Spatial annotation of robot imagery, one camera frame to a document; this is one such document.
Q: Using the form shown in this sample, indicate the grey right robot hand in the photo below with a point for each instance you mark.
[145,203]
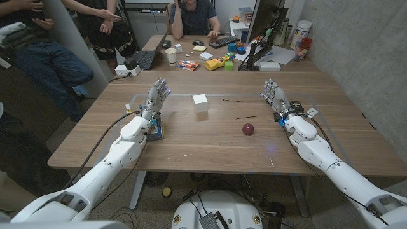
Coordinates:
[278,98]

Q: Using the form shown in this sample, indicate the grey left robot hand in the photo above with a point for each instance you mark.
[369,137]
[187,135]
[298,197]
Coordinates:
[154,98]

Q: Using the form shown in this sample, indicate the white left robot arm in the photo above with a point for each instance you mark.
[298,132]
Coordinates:
[105,171]

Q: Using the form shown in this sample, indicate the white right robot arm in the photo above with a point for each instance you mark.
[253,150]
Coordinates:
[334,168]

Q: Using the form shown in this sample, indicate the blue snack package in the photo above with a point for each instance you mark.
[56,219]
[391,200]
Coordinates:
[158,133]

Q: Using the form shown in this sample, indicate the dark red ball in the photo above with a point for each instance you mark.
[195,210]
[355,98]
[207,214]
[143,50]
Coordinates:
[248,129]

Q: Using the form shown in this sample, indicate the small white cube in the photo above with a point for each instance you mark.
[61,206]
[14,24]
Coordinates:
[178,48]

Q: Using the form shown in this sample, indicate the green cube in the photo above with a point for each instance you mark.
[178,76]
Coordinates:
[228,65]

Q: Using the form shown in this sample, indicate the blue cube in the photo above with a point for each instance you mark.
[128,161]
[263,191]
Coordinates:
[232,47]

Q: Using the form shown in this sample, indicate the yellow ball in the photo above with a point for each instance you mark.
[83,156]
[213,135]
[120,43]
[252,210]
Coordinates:
[167,192]

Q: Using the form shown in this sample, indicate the flat white box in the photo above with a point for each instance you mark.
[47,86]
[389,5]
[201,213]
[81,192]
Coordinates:
[269,66]

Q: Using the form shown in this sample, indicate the white wrist tag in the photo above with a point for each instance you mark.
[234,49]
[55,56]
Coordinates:
[312,112]

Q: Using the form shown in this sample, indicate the black laptop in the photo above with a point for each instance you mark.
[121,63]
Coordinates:
[146,58]

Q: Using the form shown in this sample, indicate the black power adapter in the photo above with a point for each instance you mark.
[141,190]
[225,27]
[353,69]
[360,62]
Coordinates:
[130,63]

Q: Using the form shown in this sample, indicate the white power strip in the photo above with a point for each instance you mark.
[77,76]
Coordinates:
[120,70]

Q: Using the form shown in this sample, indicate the white paper sheets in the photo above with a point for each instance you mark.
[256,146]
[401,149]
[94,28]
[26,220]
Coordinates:
[280,54]

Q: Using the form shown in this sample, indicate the white paper cup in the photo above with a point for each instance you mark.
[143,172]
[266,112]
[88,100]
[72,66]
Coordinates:
[170,56]

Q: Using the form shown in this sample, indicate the orange snack packet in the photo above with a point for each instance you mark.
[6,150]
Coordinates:
[187,65]

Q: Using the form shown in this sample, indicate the small black device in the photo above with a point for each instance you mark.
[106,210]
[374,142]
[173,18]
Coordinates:
[167,44]

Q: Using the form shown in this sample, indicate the blue black tape roll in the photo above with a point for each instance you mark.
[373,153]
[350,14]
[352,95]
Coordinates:
[241,50]

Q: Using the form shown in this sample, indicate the colourful toy blocks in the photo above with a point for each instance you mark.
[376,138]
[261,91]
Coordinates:
[229,56]

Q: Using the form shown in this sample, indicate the grey drinking bottle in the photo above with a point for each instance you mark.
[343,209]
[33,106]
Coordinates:
[281,33]

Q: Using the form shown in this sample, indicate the small white box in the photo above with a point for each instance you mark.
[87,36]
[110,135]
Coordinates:
[206,56]

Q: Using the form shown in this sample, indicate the pale yellow sponge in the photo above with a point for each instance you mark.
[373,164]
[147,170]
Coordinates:
[199,48]

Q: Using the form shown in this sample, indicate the yellow mustard bottle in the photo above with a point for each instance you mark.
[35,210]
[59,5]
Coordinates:
[214,63]

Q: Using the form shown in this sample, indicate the white labelled canister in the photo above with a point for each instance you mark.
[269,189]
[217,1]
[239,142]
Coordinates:
[300,31]

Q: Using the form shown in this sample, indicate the blue cup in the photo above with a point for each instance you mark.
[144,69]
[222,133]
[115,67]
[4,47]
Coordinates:
[244,36]

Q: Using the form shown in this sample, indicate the black computer mouse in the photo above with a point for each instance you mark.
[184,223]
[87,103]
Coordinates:
[198,43]

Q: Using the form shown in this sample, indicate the person in black shorts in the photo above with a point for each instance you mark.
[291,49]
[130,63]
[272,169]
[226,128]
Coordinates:
[108,38]

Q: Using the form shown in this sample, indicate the black keyboard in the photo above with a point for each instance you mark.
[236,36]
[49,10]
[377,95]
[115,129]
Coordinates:
[224,42]

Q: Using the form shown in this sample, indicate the black floor fan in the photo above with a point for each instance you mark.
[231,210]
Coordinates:
[156,178]

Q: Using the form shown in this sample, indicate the black monitor with stand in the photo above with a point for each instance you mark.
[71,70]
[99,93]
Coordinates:
[264,19]

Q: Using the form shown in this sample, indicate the wooden chair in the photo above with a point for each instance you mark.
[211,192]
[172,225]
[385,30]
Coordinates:
[169,19]

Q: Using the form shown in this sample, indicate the small white side table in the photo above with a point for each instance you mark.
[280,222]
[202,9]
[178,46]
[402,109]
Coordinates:
[237,27]

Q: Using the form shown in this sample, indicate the seated person dark blue shirt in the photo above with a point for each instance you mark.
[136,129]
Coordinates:
[194,19]

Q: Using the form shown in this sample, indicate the clear storage box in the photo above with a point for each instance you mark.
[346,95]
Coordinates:
[245,14]

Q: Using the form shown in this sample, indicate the small orange toy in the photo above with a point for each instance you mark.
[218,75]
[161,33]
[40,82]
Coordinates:
[236,18]

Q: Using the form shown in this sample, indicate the grey table leg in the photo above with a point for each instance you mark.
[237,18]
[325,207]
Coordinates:
[137,191]
[299,195]

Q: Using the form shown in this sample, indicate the person in blue jeans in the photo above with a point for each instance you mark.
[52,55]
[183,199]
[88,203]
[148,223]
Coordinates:
[47,63]

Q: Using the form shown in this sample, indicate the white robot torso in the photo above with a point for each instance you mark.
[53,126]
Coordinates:
[219,206]

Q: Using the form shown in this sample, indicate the person in black trousers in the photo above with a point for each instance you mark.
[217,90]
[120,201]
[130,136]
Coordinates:
[28,152]

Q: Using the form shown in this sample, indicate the folded grey-green jacket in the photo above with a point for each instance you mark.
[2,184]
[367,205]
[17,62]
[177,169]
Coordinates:
[16,33]

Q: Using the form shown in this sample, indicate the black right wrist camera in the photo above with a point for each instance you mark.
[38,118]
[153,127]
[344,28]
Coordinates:
[296,106]

